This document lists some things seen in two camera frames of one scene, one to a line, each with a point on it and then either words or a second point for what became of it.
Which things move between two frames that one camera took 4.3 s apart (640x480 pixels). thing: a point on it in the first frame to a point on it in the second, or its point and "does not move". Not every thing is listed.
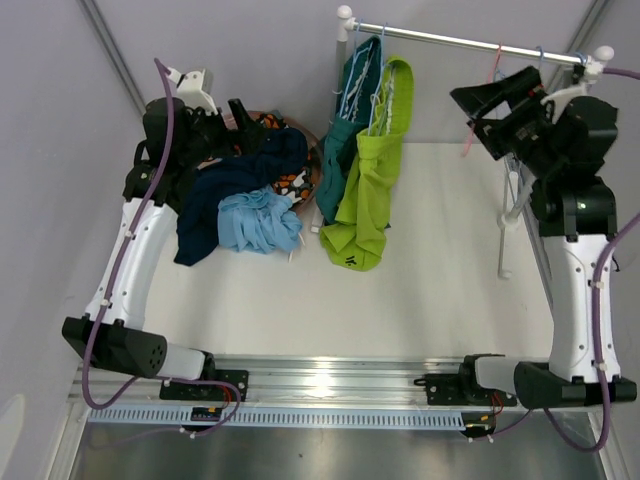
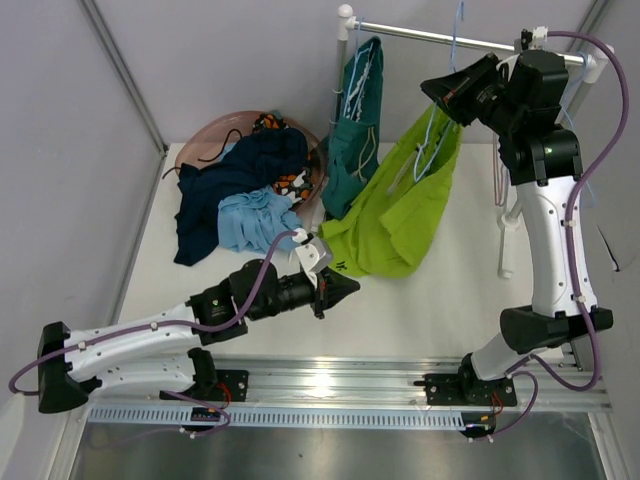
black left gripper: [248, 133] to [331, 288]
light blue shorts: [258, 221] does not move
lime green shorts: [355, 242] to [384, 232]
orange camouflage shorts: [298, 185] does not move
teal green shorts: [359, 85] does not move
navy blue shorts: [205, 191] does not move
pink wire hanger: [491, 74] to [504, 178]
